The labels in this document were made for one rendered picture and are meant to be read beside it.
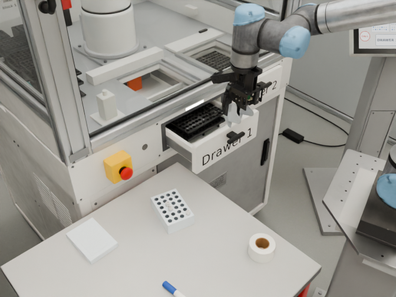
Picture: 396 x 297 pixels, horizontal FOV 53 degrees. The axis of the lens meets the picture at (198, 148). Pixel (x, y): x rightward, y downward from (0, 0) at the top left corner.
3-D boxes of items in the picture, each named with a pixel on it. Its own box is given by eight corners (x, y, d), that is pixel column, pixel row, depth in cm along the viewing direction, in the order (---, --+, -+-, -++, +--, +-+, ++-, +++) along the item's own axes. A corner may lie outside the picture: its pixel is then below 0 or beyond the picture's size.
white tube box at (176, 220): (194, 224, 117) (194, 215, 115) (168, 234, 114) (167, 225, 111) (175, 197, 125) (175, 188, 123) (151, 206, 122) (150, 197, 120)
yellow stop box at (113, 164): (135, 175, 122) (132, 157, 117) (115, 186, 118) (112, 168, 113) (125, 167, 125) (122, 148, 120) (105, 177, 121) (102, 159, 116)
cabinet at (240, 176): (269, 210, 223) (291, 83, 173) (114, 336, 168) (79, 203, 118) (161, 135, 277) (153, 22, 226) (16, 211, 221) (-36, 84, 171)
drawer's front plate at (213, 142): (256, 136, 140) (259, 110, 133) (195, 175, 125) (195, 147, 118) (252, 134, 141) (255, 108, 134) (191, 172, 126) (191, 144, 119)
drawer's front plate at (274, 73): (279, 89, 165) (283, 65, 158) (231, 116, 150) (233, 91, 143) (276, 88, 166) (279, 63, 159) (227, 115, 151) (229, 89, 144)
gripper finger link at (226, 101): (223, 117, 117) (228, 90, 112) (219, 115, 118) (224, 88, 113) (234, 113, 120) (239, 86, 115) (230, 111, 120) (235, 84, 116)
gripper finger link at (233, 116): (234, 137, 118) (240, 109, 113) (220, 128, 121) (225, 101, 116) (241, 134, 120) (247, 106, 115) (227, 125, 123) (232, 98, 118)
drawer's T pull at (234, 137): (245, 135, 128) (245, 132, 127) (229, 145, 124) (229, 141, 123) (237, 130, 130) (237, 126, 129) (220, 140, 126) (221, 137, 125)
